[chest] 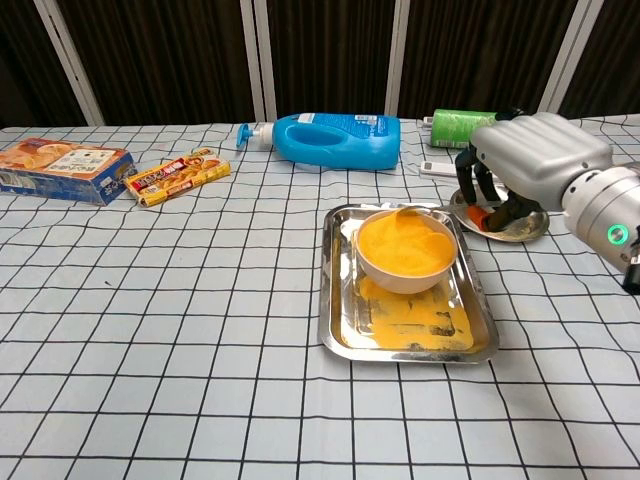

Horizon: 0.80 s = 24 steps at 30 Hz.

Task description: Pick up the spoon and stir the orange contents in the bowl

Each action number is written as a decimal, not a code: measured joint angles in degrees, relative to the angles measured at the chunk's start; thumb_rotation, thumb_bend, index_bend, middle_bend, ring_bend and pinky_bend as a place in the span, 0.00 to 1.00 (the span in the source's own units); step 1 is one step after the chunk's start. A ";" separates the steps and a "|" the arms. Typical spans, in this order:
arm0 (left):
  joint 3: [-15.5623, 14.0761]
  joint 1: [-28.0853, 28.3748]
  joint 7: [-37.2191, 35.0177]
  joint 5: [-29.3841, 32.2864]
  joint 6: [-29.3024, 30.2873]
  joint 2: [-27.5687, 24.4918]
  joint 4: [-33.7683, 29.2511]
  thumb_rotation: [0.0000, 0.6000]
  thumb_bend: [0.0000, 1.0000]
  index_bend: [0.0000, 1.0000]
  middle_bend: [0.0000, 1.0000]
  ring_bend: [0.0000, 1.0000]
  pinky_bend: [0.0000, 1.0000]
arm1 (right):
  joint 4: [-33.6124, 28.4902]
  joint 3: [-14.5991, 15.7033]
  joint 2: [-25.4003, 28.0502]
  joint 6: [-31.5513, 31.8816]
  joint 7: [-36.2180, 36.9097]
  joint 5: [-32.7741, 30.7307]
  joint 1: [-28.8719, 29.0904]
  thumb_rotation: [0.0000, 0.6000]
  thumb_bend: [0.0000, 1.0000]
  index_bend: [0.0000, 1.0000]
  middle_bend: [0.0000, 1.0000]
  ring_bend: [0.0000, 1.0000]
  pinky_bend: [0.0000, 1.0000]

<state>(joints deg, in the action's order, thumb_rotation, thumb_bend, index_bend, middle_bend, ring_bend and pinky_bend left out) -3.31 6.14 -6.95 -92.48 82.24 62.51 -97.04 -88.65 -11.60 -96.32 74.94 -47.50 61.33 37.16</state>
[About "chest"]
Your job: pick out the yellow and red curry box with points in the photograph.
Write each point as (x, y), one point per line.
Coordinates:
(175, 177)

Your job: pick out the white bowl of orange powder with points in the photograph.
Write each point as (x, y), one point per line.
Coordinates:
(405, 280)

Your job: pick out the blue pump detergent bottle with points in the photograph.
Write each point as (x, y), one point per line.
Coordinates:
(340, 145)

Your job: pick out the rectangular steel tray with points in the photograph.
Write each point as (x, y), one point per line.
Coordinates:
(410, 325)

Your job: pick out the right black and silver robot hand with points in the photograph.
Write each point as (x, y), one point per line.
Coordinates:
(540, 155)

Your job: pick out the white folding laptop stand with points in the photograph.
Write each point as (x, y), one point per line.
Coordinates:
(432, 167)

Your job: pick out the green cylindrical can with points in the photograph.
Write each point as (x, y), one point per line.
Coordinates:
(450, 127)

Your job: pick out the checkered tablecloth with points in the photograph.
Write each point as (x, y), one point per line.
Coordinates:
(150, 350)

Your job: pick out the orange and blue biscuit box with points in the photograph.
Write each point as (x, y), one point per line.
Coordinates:
(60, 160)

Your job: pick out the small metal spoon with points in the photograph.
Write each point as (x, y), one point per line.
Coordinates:
(406, 214)

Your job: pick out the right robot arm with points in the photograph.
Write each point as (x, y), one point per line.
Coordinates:
(600, 210)

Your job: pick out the dark folding screen white frames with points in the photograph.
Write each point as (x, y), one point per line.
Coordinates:
(175, 60)

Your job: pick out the round steel plate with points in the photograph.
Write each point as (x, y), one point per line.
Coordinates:
(520, 230)

